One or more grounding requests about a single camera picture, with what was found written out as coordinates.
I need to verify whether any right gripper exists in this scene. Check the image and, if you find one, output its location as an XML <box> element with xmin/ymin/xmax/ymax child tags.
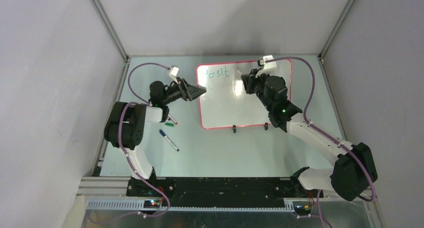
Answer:
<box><xmin>242</xmin><ymin>69</ymin><xmax>274</xmax><ymax>111</ymax></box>

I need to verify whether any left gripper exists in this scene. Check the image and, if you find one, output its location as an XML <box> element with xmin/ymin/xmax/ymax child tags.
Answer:
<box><xmin>162</xmin><ymin>77</ymin><xmax>206</xmax><ymax>105</ymax></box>

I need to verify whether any pink framed whiteboard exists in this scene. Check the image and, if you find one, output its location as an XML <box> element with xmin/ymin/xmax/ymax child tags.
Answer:
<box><xmin>196</xmin><ymin>60</ymin><xmax>271</xmax><ymax>130</ymax></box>

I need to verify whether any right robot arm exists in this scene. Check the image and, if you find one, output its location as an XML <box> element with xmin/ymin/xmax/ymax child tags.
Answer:
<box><xmin>241</xmin><ymin>69</ymin><xmax>378</xmax><ymax>201</ymax></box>

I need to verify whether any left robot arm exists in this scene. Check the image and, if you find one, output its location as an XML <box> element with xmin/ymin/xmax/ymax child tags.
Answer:
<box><xmin>104</xmin><ymin>77</ymin><xmax>207</xmax><ymax>196</ymax></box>

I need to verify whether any red whiteboard marker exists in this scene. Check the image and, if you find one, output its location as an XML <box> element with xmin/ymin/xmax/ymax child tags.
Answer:
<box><xmin>168</xmin><ymin>115</ymin><xmax>178</xmax><ymax>125</ymax></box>

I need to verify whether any blue whiteboard marker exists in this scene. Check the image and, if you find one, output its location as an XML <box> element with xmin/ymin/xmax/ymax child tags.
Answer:
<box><xmin>159</xmin><ymin>129</ymin><xmax>180</xmax><ymax>152</ymax></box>

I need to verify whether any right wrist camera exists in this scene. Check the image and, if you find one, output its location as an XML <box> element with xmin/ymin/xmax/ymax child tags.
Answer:
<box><xmin>255</xmin><ymin>55</ymin><xmax>277</xmax><ymax>78</ymax></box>

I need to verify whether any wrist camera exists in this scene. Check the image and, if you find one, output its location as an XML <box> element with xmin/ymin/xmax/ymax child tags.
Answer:
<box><xmin>168</xmin><ymin>65</ymin><xmax>179</xmax><ymax>80</ymax></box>
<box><xmin>255</xmin><ymin>55</ymin><xmax>277</xmax><ymax>78</ymax></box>

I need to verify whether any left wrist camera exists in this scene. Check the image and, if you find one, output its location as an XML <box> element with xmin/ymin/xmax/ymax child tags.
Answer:
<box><xmin>168</xmin><ymin>65</ymin><xmax>179</xmax><ymax>80</ymax></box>

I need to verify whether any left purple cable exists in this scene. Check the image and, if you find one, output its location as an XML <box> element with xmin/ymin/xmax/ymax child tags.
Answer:
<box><xmin>86</xmin><ymin>62</ymin><xmax>171</xmax><ymax>222</ymax></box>

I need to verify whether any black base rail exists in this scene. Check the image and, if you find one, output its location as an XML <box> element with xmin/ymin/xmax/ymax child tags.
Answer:
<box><xmin>126</xmin><ymin>177</ymin><xmax>318</xmax><ymax>208</ymax></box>

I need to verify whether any aluminium frame front rail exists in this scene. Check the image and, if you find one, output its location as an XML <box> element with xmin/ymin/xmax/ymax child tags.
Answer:
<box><xmin>76</xmin><ymin>176</ymin><xmax>379</xmax><ymax>214</ymax></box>

